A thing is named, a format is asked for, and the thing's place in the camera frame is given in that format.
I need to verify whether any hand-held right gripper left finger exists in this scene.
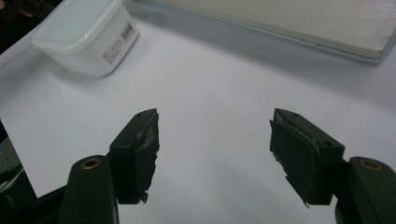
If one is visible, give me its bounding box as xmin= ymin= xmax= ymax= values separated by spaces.
xmin=108 ymin=107 xmax=161 ymax=205

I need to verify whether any white plastic container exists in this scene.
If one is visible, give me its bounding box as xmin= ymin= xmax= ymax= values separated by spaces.
xmin=30 ymin=0 xmax=140 ymax=77

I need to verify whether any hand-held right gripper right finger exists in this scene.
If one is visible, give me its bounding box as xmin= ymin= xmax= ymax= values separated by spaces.
xmin=269 ymin=107 xmax=347 ymax=209

